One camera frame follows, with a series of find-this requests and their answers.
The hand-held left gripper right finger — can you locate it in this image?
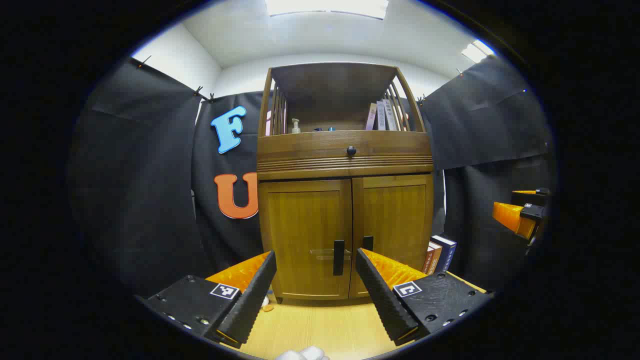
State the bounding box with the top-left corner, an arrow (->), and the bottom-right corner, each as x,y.
355,247 -> 496,347

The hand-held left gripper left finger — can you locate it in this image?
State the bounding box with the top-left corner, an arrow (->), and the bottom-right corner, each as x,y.
136,250 -> 278,350

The wooden cabinet door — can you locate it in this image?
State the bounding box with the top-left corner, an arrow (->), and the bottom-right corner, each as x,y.
350,175 -> 434,298
258,180 -> 353,301

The wooden double-door shoe cabinet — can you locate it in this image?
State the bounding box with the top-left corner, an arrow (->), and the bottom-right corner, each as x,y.
256,62 -> 435,307

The wooden cabinet drawer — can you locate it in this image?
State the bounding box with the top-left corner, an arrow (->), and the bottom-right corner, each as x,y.
257,131 -> 433,173

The brown book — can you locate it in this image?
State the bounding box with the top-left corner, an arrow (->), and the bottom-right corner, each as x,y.
422,241 -> 443,275

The navy book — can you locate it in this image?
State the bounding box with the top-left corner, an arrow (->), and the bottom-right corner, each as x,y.
431,235 -> 457,273

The small ceiling light panel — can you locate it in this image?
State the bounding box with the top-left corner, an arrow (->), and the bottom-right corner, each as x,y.
461,39 -> 496,63

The black backdrop cloth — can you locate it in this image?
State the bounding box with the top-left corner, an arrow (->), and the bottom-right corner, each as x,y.
67,55 -> 556,301

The large ceiling light panel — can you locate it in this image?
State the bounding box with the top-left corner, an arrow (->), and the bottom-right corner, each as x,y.
265,0 -> 390,20

